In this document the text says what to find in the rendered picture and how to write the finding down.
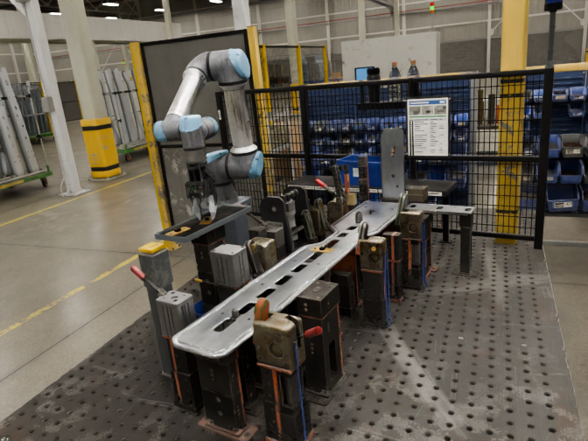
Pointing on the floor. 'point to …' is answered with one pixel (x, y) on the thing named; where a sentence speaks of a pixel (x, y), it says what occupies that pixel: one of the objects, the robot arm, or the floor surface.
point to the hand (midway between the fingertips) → (206, 216)
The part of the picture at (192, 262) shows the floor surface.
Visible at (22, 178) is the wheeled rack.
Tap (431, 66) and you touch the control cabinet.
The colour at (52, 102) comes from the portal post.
